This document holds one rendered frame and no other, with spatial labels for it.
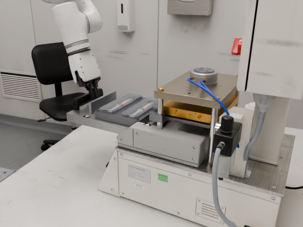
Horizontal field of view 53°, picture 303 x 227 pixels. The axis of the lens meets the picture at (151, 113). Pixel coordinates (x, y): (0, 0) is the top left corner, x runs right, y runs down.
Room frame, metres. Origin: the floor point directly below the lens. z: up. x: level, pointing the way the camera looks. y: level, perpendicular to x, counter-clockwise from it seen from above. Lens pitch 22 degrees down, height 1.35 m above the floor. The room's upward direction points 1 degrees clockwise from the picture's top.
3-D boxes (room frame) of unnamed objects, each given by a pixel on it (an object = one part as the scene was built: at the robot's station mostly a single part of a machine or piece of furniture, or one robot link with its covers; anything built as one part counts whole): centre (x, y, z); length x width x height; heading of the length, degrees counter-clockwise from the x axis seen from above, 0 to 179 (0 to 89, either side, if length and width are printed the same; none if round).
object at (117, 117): (0.96, 0.06, 0.98); 0.20 x 0.17 x 0.03; 153
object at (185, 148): (0.76, -0.02, 0.96); 0.26 x 0.05 x 0.07; 63
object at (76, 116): (0.98, 0.11, 0.97); 0.30 x 0.22 x 0.08; 63
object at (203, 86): (0.82, -0.17, 1.08); 0.31 x 0.24 x 0.13; 153
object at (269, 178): (0.83, -0.18, 0.93); 0.46 x 0.35 x 0.01; 63
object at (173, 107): (0.84, -0.14, 1.07); 0.22 x 0.17 x 0.10; 153
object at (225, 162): (0.59, -0.16, 1.05); 0.15 x 0.05 x 0.15; 153
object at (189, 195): (0.84, -0.13, 0.84); 0.53 x 0.37 x 0.17; 63
